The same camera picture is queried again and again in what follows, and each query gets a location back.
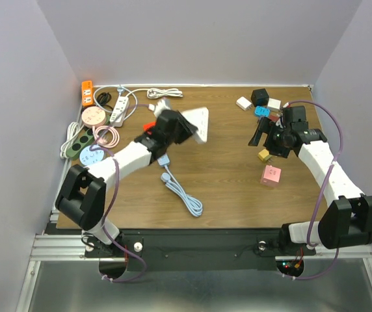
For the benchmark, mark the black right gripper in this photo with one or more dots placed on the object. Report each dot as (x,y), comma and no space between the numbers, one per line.
(265,125)

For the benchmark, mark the black cube adapter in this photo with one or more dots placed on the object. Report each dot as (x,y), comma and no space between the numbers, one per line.
(259,97)

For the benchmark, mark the white triangular power strip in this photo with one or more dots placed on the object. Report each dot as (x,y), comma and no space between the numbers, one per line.
(200,119)

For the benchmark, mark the pink cube socket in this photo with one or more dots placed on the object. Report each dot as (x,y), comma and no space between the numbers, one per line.
(270,176)

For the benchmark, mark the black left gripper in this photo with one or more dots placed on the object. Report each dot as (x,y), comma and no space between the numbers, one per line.
(186,128)

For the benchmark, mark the dark red cube adapter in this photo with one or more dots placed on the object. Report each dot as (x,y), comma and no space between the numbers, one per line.
(274,117)

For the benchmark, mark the blue plug adapter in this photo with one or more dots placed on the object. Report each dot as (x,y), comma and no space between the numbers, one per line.
(262,112)

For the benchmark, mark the yellow small plug adapter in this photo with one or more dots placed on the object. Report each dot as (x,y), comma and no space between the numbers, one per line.
(264,156)

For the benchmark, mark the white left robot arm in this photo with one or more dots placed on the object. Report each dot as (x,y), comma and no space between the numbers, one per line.
(82,194)

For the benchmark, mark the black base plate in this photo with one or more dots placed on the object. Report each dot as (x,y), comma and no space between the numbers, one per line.
(211,249)

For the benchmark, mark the round pink socket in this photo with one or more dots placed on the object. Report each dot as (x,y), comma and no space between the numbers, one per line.
(93,117)

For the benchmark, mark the white long power strip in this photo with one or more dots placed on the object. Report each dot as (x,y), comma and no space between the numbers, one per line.
(119,112)

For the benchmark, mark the red cube socket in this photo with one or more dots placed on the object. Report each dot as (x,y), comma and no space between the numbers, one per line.
(148,126)

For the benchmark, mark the white flat charger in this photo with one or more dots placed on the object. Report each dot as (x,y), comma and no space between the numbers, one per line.
(243,103)

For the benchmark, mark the orange power strip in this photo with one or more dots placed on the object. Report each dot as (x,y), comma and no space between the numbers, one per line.
(87,93)

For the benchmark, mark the light blue power strip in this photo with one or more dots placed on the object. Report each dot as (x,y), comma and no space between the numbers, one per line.
(163,161)

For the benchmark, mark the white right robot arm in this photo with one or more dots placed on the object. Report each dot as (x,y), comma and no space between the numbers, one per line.
(348,219)

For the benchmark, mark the dark green power strip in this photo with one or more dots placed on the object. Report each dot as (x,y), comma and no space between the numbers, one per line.
(78,137)

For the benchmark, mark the round light blue socket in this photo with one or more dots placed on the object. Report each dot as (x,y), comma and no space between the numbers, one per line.
(91,155)

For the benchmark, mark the white square charger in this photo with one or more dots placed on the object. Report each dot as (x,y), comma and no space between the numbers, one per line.
(274,104)

